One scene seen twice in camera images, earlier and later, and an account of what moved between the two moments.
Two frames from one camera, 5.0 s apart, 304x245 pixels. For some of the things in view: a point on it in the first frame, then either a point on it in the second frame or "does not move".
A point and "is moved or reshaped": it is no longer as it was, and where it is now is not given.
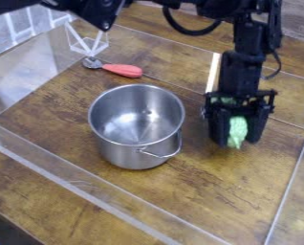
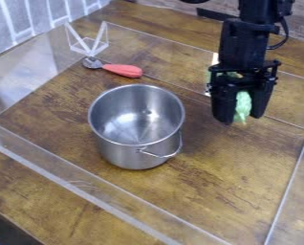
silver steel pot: [136, 122] does not move
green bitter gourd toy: [238, 125] is moved or reshaped
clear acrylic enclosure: [103, 157] does not move
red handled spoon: [118, 69] does not move
